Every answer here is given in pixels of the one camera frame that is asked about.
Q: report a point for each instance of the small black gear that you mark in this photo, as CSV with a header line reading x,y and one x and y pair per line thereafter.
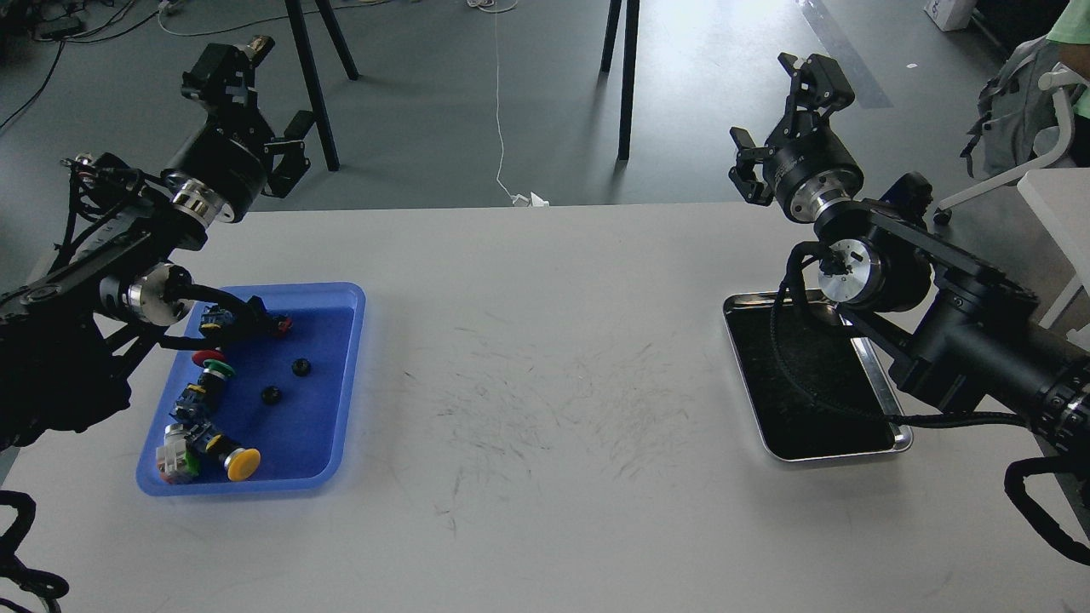
x,y
270,396
301,367

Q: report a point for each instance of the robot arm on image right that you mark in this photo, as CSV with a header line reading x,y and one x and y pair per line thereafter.
x,y
958,330

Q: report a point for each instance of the blue black switch body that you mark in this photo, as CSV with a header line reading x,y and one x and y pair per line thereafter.
x,y
194,405

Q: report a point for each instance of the yellow push button switch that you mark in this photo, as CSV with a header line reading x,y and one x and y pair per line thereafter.
x,y
239,462

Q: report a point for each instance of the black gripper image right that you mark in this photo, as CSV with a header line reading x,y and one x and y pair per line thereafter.
x,y
805,165

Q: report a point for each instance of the silver metal tray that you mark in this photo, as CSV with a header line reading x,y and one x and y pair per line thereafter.
x,y
814,397

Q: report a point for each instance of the black red connector part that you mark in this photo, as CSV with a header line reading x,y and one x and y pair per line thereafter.
x,y
256,320

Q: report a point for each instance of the white green connector block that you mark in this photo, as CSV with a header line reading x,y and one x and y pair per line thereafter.
x,y
175,461

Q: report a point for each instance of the green push button switch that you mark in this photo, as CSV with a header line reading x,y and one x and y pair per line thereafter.
x,y
214,377

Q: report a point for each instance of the white office chair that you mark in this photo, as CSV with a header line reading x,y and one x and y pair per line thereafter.
x,y
1051,145

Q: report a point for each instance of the black tripod legs right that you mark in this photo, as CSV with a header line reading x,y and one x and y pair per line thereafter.
x,y
630,42

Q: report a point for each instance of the red push button switch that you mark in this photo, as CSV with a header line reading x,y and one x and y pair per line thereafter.
x,y
202,356

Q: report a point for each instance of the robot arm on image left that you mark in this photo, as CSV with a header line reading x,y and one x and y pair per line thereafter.
x,y
72,338

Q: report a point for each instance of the blue plastic tray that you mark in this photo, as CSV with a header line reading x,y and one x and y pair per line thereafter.
x,y
301,439

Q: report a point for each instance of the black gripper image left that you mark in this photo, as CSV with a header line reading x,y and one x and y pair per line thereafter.
x,y
215,178

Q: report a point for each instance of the grey backpack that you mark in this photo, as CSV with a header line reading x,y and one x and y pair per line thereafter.
x,y
1012,111

